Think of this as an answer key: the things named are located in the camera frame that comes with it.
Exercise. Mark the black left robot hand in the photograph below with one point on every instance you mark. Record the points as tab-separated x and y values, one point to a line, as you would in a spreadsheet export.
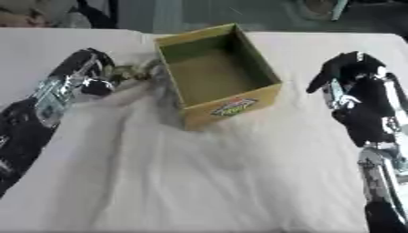
87	62

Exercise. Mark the black stand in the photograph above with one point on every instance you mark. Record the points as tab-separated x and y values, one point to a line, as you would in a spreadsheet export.
101	15

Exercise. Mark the pale patterned bundle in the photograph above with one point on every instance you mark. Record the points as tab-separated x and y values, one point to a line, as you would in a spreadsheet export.
32	13

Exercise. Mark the tan cardboard box green inside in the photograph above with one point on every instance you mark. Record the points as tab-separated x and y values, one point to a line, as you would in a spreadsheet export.
212	75

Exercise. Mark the grey round object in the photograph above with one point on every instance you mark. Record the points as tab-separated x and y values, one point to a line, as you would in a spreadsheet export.
321	8

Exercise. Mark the olive green small toy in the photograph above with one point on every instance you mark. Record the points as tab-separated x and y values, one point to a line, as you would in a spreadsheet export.
133	71

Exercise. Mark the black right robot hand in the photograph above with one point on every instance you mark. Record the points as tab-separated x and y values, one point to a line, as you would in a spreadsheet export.
366	100

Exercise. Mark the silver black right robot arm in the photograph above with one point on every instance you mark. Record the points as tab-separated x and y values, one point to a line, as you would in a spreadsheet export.
380	194

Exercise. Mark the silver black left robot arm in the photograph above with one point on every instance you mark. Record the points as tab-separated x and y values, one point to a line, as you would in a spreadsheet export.
24	133

